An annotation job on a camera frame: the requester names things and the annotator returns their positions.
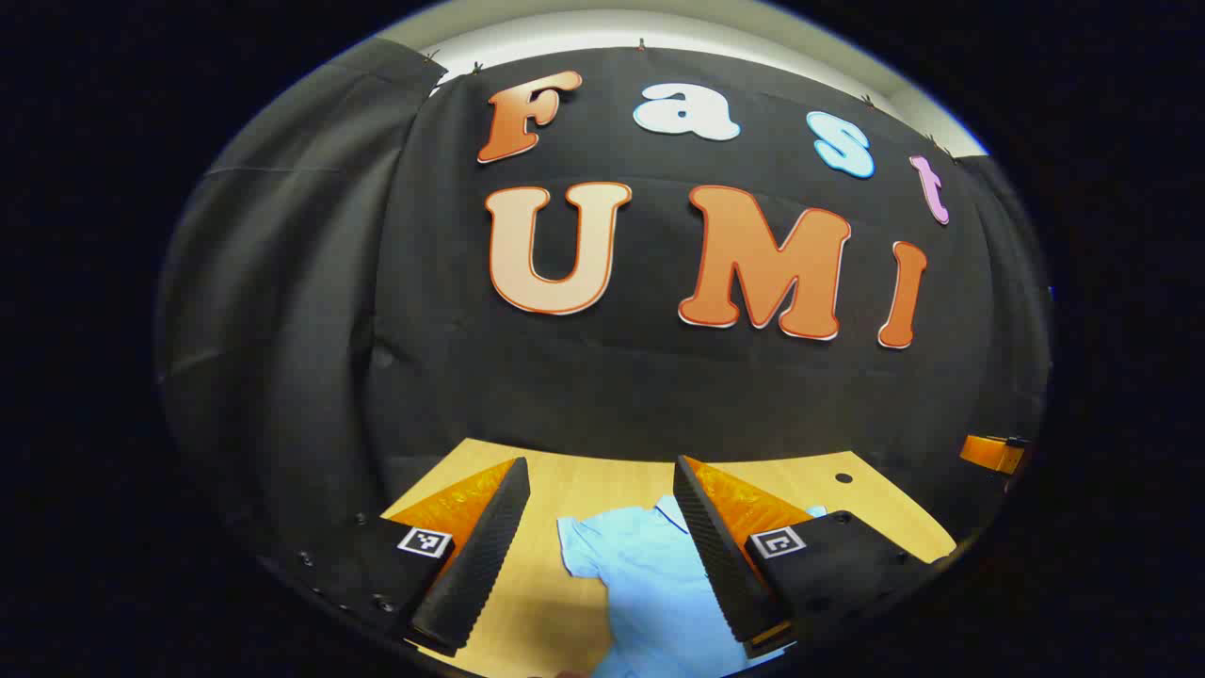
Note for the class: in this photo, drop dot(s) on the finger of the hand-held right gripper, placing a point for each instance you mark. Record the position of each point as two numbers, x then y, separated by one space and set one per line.
988 454

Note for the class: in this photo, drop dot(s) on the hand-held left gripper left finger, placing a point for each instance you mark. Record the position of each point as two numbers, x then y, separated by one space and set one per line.
480 556

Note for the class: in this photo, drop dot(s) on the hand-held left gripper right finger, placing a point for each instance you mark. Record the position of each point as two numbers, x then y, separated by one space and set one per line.
720 565

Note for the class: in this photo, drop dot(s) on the light blue T-shirt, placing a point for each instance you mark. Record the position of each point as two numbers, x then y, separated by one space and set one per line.
650 584

